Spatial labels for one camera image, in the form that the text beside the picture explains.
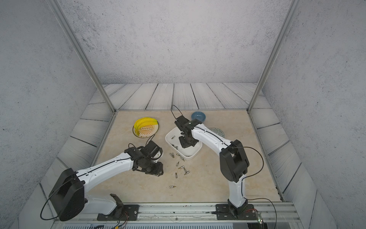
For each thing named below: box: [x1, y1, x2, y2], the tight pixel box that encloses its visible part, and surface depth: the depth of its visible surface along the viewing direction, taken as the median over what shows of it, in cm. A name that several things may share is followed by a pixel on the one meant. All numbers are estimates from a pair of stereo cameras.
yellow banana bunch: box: [134, 116, 159, 136], surface depth 110 cm
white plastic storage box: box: [164, 126, 203, 159], surface depth 98 cm
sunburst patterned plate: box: [132, 123, 160, 139], surface depth 110 cm
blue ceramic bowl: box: [191, 111, 206, 123], surface depth 117 cm
